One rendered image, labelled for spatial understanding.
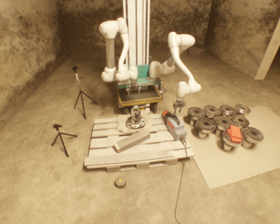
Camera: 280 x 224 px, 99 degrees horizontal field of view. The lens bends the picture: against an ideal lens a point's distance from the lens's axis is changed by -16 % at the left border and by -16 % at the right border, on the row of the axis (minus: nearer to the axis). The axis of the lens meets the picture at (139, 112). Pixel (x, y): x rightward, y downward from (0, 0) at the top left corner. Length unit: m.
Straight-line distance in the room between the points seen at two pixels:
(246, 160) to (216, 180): 0.56
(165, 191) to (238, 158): 1.06
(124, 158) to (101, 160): 0.24
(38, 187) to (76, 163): 0.47
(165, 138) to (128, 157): 0.54
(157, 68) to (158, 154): 1.18
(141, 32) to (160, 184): 1.93
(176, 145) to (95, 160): 0.95
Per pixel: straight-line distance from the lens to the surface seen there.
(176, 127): 1.74
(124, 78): 1.64
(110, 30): 1.67
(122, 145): 1.60
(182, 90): 1.52
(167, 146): 1.73
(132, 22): 2.11
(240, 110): 2.57
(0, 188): 2.21
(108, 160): 1.59
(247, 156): 2.23
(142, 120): 1.95
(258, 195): 1.98
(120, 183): 1.55
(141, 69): 2.18
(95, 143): 1.81
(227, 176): 1.89
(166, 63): 2.12
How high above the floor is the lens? 1.46
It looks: 37 degrees down
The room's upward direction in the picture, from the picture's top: straight up
